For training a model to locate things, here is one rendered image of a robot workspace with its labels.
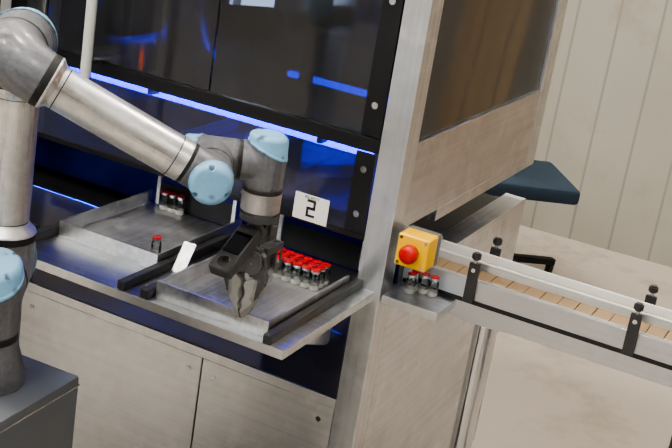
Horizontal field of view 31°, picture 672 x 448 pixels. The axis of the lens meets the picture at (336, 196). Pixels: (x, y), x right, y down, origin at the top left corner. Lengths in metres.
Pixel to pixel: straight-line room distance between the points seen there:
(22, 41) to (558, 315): 1.24
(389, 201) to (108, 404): 0.98
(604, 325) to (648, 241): 3.52
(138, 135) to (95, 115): 0.08
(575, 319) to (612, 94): 3.46
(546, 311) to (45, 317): 1.29
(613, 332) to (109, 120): 1.14
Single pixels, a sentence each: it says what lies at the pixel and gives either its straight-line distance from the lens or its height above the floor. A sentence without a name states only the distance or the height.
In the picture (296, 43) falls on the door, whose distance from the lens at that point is 2.58.
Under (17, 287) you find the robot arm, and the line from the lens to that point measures 2.16.
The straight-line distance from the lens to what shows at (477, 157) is 2.96.
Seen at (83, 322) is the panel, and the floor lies 0.55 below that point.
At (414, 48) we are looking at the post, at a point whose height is 1.42.
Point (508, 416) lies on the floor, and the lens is 4.18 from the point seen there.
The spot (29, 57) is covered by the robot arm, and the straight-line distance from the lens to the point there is 2.02.
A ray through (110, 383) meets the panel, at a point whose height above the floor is 0.42.
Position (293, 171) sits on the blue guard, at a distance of 2.62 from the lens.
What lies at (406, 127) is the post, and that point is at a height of 1.25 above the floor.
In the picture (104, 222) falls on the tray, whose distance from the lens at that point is 2.78.
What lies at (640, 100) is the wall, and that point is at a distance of 5.93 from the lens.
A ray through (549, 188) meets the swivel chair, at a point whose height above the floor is 0.49.
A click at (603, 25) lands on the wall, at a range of 5.92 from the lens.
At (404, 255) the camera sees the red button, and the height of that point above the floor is 1.00.
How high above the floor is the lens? 1.84
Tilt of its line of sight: 18 degrees down
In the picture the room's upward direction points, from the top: 9 degrees clockwise
